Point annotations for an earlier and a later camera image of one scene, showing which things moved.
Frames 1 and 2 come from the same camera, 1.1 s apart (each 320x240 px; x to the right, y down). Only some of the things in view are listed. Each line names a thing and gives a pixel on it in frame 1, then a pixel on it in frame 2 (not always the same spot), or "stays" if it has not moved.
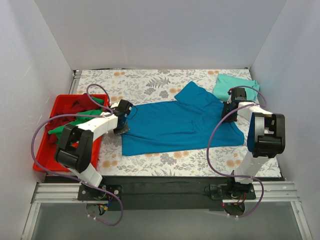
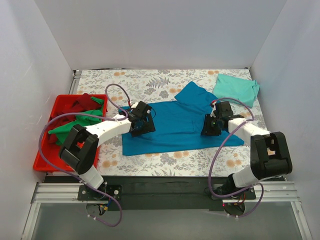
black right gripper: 228,113 -> 210,128
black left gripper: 122,123 -> 144,126
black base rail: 146,193 stays
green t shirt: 82,116 stays
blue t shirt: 182,126 stays
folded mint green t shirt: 225,83 stays
